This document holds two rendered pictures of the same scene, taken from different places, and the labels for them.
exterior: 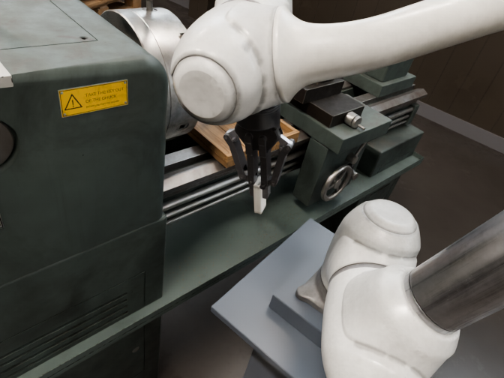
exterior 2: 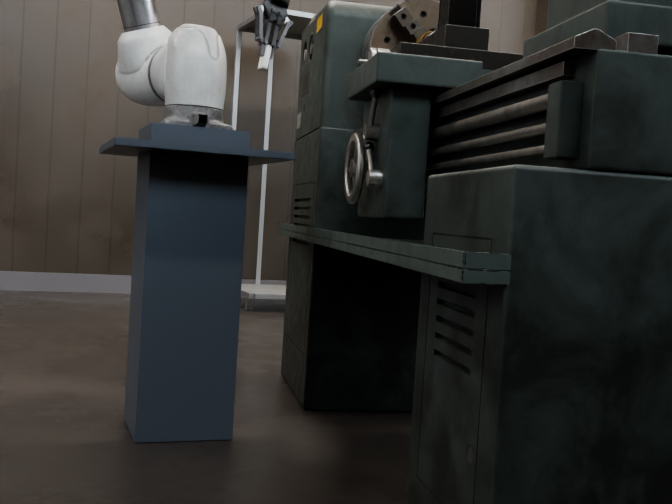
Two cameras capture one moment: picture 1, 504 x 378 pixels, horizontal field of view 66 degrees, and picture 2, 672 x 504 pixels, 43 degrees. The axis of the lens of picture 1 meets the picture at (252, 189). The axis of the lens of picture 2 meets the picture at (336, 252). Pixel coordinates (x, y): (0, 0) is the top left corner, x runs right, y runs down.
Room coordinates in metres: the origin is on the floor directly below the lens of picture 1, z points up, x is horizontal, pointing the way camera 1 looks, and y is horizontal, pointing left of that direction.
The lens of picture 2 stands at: (2.34, -1.78, 0.60)
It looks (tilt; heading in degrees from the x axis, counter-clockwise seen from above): 2 degrees down; 129
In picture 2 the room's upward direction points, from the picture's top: 4 degrees clockwise
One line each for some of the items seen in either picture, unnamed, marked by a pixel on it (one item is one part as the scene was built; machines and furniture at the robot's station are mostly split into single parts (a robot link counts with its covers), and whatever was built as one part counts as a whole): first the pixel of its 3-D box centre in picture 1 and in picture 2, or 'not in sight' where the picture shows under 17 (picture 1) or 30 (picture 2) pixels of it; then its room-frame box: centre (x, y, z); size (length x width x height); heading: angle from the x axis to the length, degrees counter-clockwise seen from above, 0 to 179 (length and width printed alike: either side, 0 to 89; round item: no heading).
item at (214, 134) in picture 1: (228, 120); not in sight; (1.11, 0.13, 0.89); 0.36 x 0.30 x 0.04; 50
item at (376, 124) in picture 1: (310, 101); (479, 88); (1.37, -0.14, 0.90); 0.53 x 0.30 x 0.06; 50
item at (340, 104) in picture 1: (301, 88); (482, 68); (1.35, -0.09, 0.95); 0.43 x 0.18 x 0.04; 50
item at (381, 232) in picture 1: (371, 252); (194, 67); (0.58, -0.27, 0.97); 0.18 x 0.16 x 0.22; 175
